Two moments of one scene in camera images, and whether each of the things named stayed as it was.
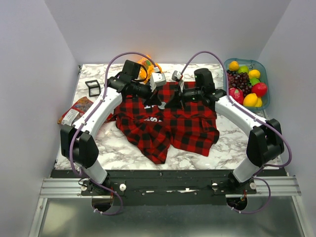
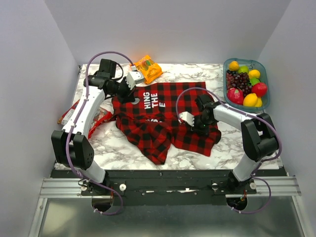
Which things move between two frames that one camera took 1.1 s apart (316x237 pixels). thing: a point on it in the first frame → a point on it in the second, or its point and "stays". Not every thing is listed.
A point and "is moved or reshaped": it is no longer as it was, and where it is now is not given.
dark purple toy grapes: x=241 y=80 stays
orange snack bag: x=147 y=67 stays
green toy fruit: x=243 y=69 stays
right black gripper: x=175 y=102 → x=201 y=132
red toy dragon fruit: x=237 y=94 stays
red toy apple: x=259 y=89 stays
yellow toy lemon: x=254 y=73 stays
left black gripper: x=152 y=98 → x=128 y=97
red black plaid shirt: x=179 y=118 is moved or reshaped
